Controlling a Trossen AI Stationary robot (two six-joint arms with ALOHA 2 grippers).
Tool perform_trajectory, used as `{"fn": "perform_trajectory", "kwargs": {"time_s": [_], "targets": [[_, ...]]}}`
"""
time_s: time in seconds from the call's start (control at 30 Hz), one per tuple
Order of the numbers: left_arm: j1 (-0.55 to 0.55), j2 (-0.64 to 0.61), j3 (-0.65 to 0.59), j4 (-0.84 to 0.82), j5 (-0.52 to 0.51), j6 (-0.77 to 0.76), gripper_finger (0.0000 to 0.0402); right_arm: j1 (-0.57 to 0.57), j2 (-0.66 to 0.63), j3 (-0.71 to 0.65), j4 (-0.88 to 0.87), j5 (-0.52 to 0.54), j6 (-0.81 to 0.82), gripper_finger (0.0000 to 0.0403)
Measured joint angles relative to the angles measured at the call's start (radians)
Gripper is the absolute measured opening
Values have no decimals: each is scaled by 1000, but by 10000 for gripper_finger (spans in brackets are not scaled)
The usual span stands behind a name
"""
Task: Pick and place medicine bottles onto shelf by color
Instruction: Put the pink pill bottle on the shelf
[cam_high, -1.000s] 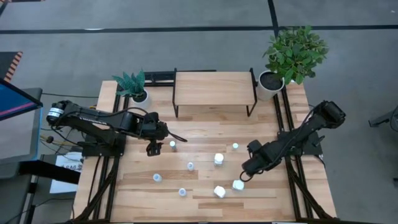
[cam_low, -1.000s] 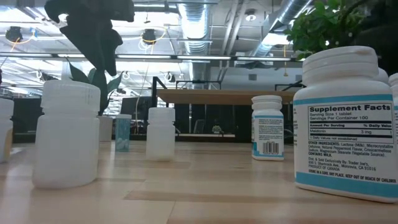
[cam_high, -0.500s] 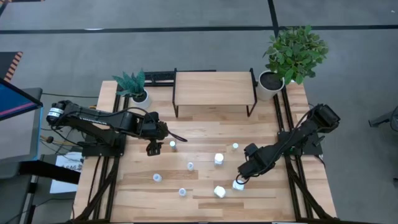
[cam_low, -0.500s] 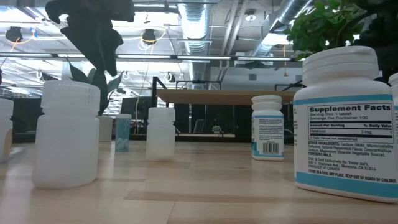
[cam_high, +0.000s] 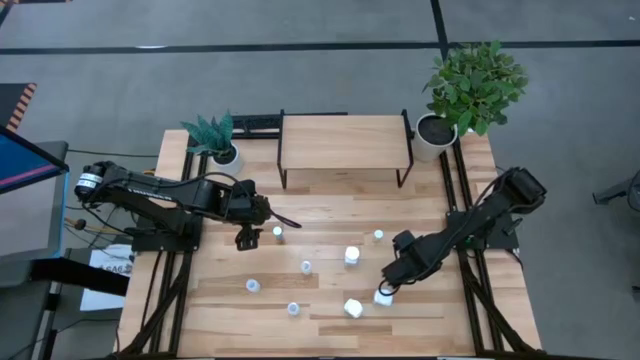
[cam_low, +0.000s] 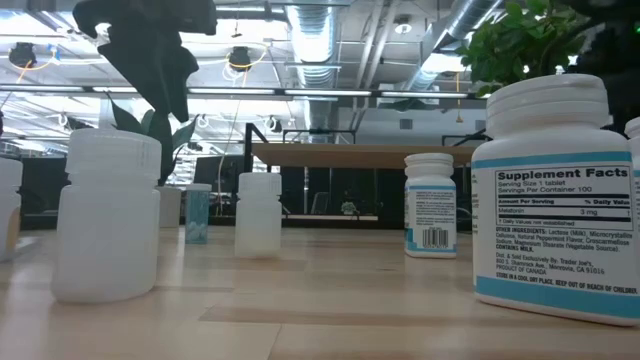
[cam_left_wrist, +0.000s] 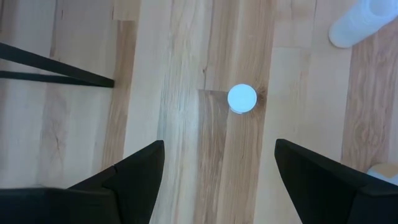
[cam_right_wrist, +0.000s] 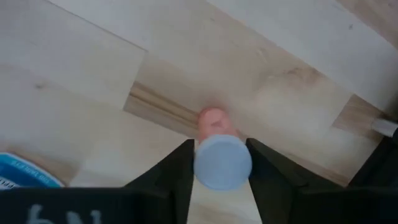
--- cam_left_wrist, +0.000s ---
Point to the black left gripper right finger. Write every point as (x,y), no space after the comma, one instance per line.
(320,193)

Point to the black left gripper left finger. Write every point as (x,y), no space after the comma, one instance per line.
(130,193)

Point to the translucent white plastic bottle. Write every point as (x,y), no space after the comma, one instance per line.
(357,21)
(242,98)

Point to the wooden shelf with black frame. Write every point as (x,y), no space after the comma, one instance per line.
(62,69)

